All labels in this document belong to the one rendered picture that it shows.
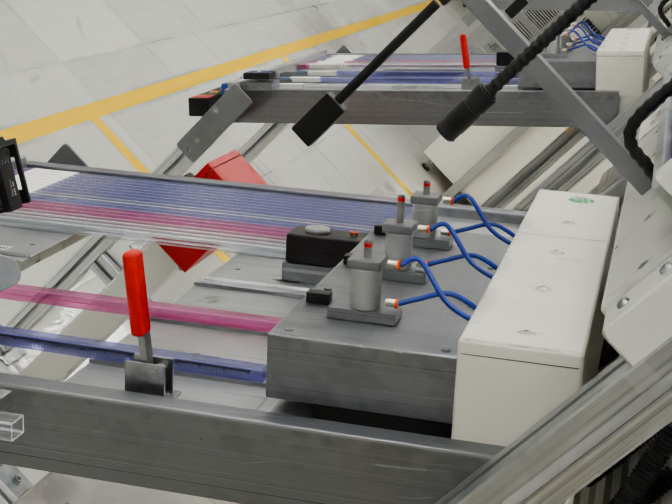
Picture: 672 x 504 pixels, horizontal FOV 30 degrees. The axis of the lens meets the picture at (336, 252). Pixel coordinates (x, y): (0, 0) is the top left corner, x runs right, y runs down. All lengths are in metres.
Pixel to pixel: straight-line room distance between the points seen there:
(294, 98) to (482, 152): 3.32
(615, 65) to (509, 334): 1.43
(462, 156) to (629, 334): 4.88
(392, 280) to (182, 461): 0.24
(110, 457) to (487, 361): 0.27
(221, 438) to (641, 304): 0.30
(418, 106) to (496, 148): 3.28
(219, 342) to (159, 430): 0.17
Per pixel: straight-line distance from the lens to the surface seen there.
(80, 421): 0.89
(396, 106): 2.26
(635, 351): 0.73
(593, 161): 2.18
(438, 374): 0.84
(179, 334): 1.04
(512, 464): 0.77
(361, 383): 0.85
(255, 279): 1.19
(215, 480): 0.87
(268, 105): 2.32
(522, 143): 5.55
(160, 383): 0.89
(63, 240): 1.32
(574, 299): 0.91
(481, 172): 5.59
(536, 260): 1.01
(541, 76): 1.00
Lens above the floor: 1.49
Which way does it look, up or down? 21 degrees down
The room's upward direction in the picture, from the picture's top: 47 degrees clockwise
